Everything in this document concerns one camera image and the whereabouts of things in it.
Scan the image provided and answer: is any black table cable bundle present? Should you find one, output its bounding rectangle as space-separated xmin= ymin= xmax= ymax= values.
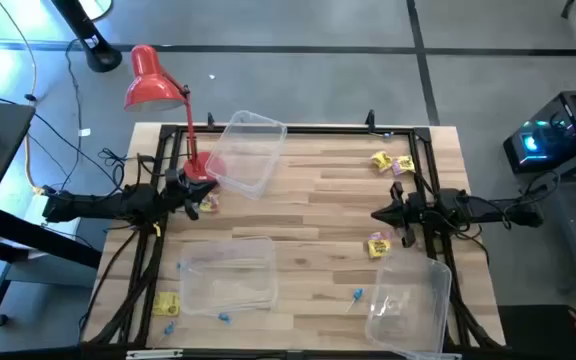
xmin=437 ymin=234 xmax=504 ymax=351
xmin=80 ymin=224 xmax=169 ymax=346

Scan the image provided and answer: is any black lit computer tower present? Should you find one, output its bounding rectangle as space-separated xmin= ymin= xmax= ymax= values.
xmin=502 ymin=89 xmax=576 ymax=175

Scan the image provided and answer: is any black floor case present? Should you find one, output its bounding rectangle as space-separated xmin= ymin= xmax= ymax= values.
xmin=496 ymin=303 xmax=576 ymax=360

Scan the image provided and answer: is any clear plastic bin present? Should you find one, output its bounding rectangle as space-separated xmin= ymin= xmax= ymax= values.
xmin=364 ymin=252 xmax=453 ymax=357
xmin=204 ymin=109 xmax=288 ymax=201
xmin=177 ymin=236 xmax=280 ymax=317

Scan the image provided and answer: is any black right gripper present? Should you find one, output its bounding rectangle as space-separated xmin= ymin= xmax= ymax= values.
xmin=370 ymin=180 xmax=427 ymax=249

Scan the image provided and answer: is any blue lollipop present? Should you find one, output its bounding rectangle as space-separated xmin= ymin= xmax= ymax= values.
xmin=202 ymin=311 xmax=233 ymax=325
xmin=345 ymin=286 xmax=365 ymax=314
xmin=155 ymin=321 xmax=177 ymax=349

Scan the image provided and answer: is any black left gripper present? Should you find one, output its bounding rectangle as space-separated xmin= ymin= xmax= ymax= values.
xmin=164 ymin=168 xmax=218 ymax=222

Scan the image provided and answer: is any black floor cable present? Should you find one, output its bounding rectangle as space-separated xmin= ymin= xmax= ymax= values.
xmin=0 ymin=92 xmax=127 ymax=191
xmin=60 ymin=38 xmax=87 ymax=194

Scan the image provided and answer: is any black aluminium table frame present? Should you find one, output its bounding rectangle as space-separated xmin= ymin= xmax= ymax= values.
xmin=117 ymin=122 xmax=474 ymax=351

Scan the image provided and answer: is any white metal bracket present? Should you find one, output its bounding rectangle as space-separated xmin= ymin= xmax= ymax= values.
xmin=125 ymin=348 xmax=184 ymax=360

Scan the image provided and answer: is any red desk lamp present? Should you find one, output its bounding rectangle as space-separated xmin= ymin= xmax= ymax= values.
xmin=123 ymin=43 xmax=228 ymax=182

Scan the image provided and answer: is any black stand base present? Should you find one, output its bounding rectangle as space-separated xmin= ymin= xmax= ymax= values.
xmin=50 ymin=0 xmax=123 ymax=74

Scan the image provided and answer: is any yellow floor cable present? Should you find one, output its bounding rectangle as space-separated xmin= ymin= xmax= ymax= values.
xmin=0 ymin=0 xmax=49 ymax=196

